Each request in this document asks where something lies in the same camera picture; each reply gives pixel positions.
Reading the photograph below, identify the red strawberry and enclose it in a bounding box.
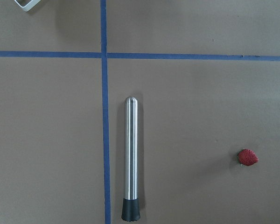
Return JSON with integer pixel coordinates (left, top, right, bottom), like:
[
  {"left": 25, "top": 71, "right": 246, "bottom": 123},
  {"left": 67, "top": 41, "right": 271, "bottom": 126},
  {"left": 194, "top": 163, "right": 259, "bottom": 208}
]
[{"left": 237, "top": 148, "right": 259, "bottom": 166}]

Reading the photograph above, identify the white cup rack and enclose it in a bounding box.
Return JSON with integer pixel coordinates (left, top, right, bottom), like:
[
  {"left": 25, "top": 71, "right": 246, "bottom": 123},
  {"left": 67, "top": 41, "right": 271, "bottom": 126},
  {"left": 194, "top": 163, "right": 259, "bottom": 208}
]
[{"left": 14, "top": 0, "right": 41, "bottom": 12}]

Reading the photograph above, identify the steel muddler black tip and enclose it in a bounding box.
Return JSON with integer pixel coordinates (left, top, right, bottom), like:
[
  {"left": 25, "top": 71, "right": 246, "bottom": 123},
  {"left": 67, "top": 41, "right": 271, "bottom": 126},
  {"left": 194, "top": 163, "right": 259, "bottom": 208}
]
[{"left": 121, "top": 97, "right": 140, "bottom": 222}]

